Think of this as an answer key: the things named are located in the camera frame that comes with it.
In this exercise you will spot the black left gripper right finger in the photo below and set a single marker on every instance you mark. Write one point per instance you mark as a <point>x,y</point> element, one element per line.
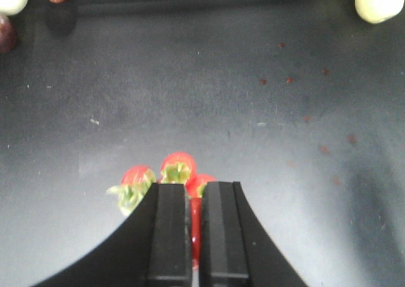
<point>236,250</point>

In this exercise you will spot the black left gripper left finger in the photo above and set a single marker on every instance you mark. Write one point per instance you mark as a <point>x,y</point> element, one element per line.
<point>150,248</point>

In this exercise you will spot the small red apple left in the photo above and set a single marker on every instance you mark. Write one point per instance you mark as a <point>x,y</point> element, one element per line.
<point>8,35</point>

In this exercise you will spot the pale pear front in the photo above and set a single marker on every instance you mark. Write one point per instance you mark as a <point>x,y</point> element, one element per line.
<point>377,11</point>

